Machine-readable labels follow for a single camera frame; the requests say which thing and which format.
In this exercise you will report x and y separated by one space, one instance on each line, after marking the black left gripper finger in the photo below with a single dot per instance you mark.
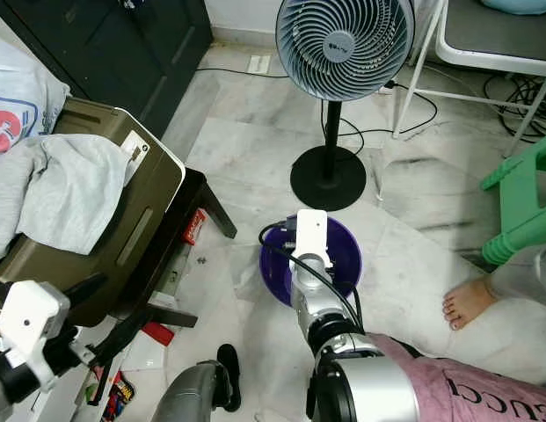
84 291
121 337

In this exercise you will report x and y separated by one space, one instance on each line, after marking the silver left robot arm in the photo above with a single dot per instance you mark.
13 387

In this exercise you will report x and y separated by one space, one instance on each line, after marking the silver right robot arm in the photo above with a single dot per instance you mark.
374 396

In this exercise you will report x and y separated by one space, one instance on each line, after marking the red flat object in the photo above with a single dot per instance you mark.
158 334

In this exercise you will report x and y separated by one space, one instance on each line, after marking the colourful snack packet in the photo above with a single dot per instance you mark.
116 396

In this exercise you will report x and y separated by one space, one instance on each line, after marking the olive brown box white rim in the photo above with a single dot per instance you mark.
132 229

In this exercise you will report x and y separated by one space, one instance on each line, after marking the silver left robot leg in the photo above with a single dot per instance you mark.
189 396

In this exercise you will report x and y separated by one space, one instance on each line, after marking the grey cloth garment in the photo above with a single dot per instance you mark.
70 193

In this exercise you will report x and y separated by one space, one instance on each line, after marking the red printed packet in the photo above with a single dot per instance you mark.
194 226

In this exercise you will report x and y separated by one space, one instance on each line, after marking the black low table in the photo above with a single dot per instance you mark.
202 198

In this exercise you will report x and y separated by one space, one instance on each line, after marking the white shirt with red print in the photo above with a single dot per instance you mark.
26 88

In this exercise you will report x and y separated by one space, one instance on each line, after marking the purple plastic bin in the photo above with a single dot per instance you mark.
347 255

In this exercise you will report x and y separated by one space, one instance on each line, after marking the dark wooden cabinet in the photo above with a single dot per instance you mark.
123 53

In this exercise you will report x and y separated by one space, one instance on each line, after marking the white power strip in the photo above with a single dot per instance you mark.
258 63

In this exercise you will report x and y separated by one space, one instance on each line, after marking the person's bare foot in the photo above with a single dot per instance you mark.
470 303

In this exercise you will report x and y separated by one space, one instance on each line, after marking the grey standing fan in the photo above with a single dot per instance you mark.
343 44

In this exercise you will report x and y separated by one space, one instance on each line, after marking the person's grey trouser leg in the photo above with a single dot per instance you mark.
523 272

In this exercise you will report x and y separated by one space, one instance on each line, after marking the green plastic stool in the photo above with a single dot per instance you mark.
527 202

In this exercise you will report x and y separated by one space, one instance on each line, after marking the light blue object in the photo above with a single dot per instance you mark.
519 5

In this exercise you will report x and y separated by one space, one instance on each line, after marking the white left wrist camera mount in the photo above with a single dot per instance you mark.
31 316

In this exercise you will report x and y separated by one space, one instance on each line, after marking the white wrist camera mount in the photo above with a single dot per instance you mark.
31 316
312 230

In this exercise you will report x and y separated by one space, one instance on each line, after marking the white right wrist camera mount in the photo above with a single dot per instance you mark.
312 230

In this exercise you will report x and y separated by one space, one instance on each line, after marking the white metal frame table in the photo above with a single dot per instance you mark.
484 53

